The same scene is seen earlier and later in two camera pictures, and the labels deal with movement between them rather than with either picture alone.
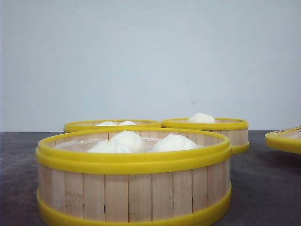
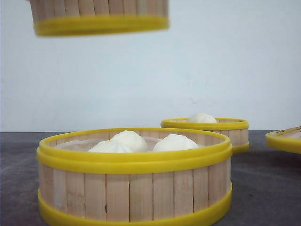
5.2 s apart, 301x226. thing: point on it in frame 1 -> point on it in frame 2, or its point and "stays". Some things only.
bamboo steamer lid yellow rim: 288,140 stays
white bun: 173,142 stays
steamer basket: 94,125 -> 56,17
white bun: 201,117 stays
